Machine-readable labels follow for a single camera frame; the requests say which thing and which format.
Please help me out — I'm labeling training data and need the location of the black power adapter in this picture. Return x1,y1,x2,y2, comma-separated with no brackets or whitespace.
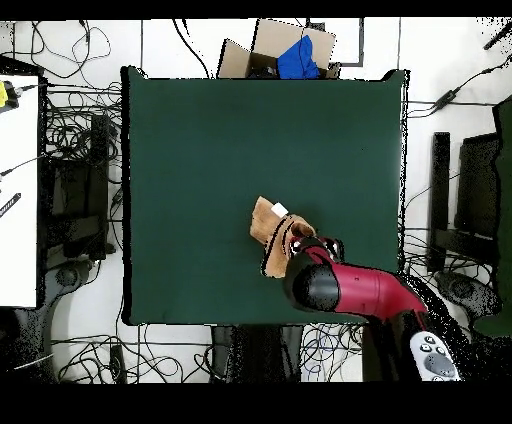
433,88,461,111

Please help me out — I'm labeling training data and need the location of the black power strip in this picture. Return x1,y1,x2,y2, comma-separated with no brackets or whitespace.
108,344,128,384

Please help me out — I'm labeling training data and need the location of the white table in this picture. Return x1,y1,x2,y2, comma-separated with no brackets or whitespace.
0,74,40,308

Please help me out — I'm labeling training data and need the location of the looped black cable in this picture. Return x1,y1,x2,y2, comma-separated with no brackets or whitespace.
29,19,114,80

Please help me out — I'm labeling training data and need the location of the thin black rod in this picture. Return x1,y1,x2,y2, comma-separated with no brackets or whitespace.
482,21,512,51

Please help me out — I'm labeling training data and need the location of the green covered side table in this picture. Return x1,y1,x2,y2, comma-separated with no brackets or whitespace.
473,95,512,337

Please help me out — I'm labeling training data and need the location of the long black bar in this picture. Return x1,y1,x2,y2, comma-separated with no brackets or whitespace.
426,131,451,274

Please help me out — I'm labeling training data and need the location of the tan terry towel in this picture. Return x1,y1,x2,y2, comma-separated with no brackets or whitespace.
249,195,317,279

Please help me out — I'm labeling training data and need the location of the brown cardboard box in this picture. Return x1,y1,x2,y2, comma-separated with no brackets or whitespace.
216,18,343,80

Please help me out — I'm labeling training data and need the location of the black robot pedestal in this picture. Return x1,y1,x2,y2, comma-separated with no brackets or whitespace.
210,324,305,383

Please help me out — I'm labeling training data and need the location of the blue cloth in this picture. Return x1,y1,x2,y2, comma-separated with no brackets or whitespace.
276,34,321,80

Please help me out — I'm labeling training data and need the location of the black square case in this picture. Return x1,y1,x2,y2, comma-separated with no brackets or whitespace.
454,132,501,241

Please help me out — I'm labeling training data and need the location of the yellow and black device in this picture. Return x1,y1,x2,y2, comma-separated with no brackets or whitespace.
0,80,20,113

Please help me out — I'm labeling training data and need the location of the dark grey stand base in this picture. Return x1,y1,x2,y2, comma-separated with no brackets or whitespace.
43,258,96,299
433,269,503,321

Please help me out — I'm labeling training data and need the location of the dark green table cloth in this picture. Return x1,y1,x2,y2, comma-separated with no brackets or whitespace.
120,65,410,326

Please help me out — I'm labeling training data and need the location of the black equipment rack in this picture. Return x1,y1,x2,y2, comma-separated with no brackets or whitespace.
39,113,117,261

